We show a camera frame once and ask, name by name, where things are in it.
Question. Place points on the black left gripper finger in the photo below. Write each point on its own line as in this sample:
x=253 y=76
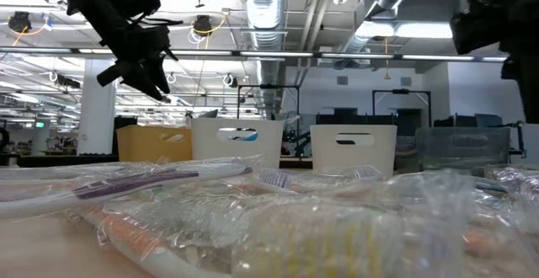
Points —
x=160 y=71
x=145 y=82

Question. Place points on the toothbrush with purple bristles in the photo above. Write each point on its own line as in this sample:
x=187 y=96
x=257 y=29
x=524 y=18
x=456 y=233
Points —
x=369 y=172
x=274 y=179

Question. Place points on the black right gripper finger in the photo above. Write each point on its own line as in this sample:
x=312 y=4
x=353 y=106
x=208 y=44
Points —
x=531 y=101

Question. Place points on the grey translucent plastic bin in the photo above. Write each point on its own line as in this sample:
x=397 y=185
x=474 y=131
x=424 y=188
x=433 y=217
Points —
x=484 y=147

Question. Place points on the yellow plastic bin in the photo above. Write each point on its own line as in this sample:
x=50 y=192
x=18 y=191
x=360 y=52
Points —
x=143 y=147

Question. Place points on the yellow toothbrush in wrapper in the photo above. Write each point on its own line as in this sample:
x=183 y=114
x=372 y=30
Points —
x=328 y=248

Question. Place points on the black workstation frame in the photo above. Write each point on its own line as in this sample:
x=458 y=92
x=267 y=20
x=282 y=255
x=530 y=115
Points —
x=400 y=91

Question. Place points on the green toothbrush in wrapper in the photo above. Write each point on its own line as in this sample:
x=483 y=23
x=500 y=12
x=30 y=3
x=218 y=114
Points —
x=160 y=194

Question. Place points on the long overhead beam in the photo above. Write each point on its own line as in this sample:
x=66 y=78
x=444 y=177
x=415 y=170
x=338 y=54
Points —
x=295 y=54

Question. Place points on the black aluminium table frame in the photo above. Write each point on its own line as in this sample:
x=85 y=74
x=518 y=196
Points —
x=63 y=160

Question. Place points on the black monitor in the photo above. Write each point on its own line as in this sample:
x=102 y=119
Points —
x=488 y=120
x=125 y=121

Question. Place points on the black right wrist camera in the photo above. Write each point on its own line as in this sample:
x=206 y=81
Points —
x=476 y=29

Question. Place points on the white pillar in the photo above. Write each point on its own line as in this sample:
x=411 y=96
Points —
x=97 y=118

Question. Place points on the purple toothbrush in wrapper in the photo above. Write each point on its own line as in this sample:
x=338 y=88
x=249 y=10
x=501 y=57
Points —
x=135 y=184

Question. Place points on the white plastic bin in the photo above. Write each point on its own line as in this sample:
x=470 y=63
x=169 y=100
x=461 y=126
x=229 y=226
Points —
x=210 y=151
x=324 y=156

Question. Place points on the black ceiling device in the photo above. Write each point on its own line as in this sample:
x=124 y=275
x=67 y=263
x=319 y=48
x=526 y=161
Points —
x=203 y=24
x=19 y=21

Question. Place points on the grey wall vent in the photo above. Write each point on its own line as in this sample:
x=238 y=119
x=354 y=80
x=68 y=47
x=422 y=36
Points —
x=342 y=80
x=406 y=81

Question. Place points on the rectangular ceiling light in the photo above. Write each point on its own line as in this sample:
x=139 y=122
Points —
x=412 y=29

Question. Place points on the green exit sign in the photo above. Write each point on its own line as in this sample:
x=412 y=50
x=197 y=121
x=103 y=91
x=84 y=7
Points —
x=40 y=124

